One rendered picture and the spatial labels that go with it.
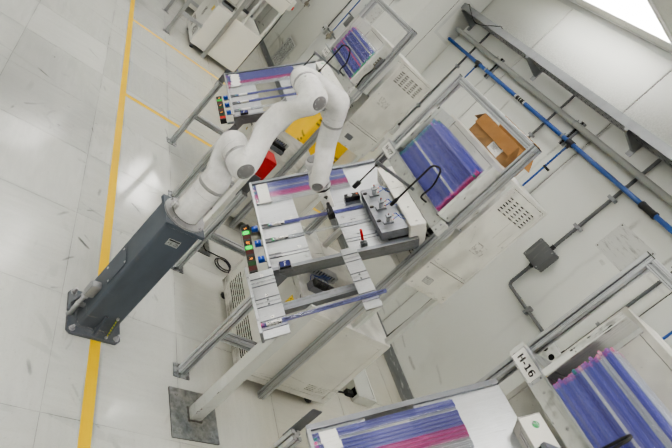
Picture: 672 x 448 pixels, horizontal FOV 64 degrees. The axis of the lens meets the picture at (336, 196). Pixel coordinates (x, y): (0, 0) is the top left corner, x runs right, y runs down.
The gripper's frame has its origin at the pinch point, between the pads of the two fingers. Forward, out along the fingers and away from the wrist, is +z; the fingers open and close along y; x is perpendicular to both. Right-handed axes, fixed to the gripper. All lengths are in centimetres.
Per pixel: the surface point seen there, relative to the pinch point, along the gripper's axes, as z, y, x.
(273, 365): 70, -21, 53
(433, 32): 76, 295, -171
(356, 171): 15, 42, -23
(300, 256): 7.7, -14.6, 19.8
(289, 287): 40, -1, 31
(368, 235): 13.5, -10.5, -13.8
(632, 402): -3, -130, -61
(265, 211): 5.9, 22.9, 30.0
